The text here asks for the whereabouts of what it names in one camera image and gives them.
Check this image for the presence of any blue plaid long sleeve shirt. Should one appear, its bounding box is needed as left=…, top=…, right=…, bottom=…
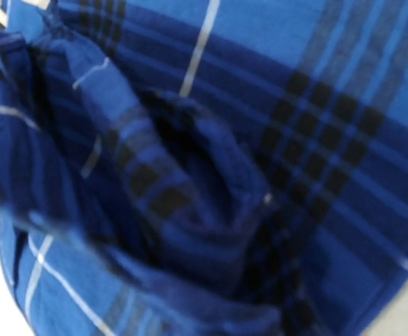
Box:
left=0, top=1, right=408, bottom=335

